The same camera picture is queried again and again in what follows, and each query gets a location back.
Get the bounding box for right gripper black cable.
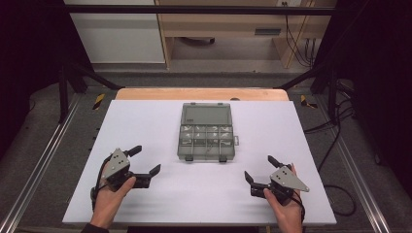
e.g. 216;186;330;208
291;189;307;224

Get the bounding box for grey transparent compartment box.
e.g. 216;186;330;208
177;102;240;163

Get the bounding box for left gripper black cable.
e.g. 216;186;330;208
90;154;114;212

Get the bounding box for black metal frame stand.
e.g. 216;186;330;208
275;61;340;121
57;61;125;124

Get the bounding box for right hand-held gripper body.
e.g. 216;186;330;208
249;163;310;206

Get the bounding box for light wooden desk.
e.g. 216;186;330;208
154;0;338;70

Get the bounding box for black floor cable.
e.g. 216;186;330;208
304;96;358;217

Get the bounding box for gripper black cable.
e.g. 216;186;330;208
90;154;114;212
291;189;307;224

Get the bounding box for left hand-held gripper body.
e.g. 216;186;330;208
100;148;153;192

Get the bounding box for dark curtain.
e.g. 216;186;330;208
0;0;95;159
314;0;412;195

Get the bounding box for person's right hand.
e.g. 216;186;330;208
262;162;304;228

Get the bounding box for white wall socket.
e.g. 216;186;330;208
276;0;303;8

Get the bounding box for white table board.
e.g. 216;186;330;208
62;99;337;226

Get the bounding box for grey desk label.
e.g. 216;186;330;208
254;28;282;36

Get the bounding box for hanging black desk cables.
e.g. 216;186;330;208
284;14;323;69

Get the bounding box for white cabinet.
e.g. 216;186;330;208
63;0;166;64

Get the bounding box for person's left hand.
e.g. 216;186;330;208
91;176;137;228

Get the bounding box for aluminium floor rail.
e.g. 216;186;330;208
0;93;82;233
315;96;393;233

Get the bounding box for black horizontal frame bar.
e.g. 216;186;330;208
64;4;338;17

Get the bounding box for group of silver fasteners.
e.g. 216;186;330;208
180;125;233;147

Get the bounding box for wooden table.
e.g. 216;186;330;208
115;87;290;102

